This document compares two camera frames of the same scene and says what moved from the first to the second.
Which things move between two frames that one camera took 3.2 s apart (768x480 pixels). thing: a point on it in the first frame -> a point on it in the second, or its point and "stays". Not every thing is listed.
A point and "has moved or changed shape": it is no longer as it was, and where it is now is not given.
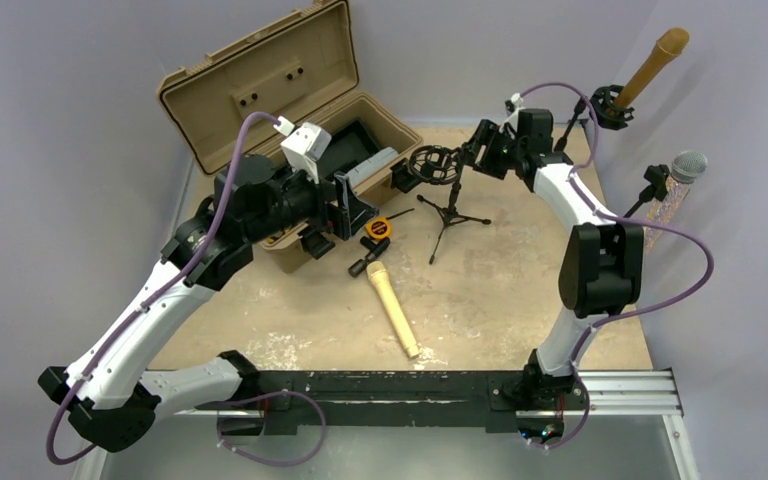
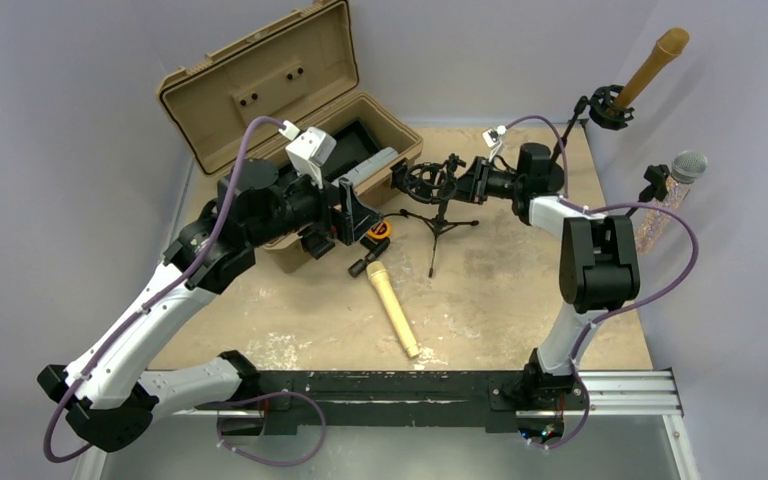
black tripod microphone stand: (440, 165) has moved or changed shape
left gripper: (340, 206) stays
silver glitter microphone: (686, 167) stays
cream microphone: (377, 271) stays
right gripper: (482, 137) -> (479, 180)
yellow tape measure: (378, 227) stays
